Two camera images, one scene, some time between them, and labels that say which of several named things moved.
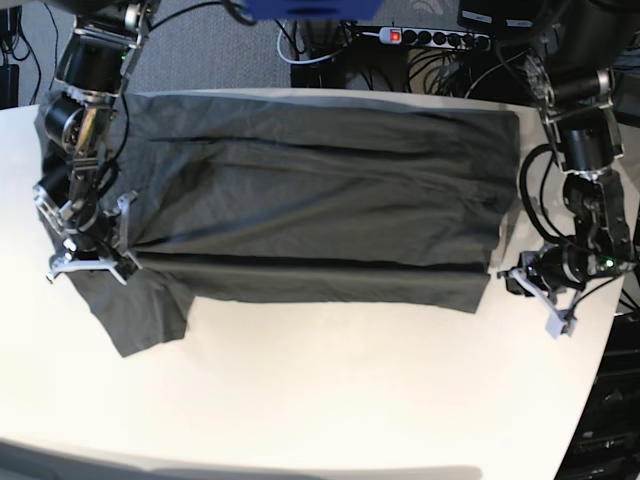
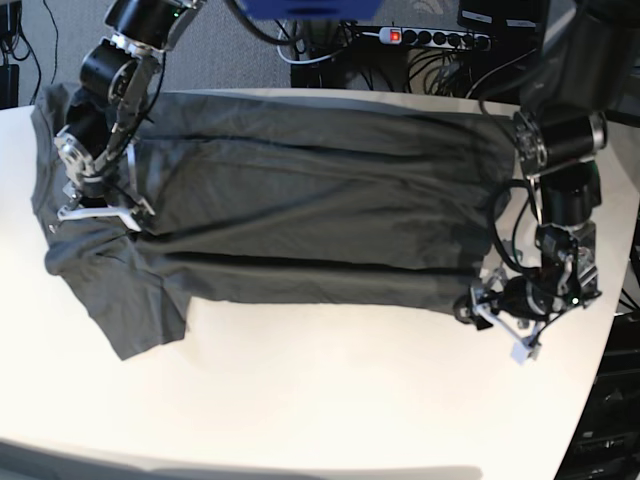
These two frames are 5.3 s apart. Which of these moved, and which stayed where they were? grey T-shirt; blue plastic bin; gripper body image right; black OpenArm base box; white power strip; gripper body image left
Moved: gripper body image left; gripper body image right; grey T-shirt
Stayed: black OpenArm base box; white power strip; blue plastic bin
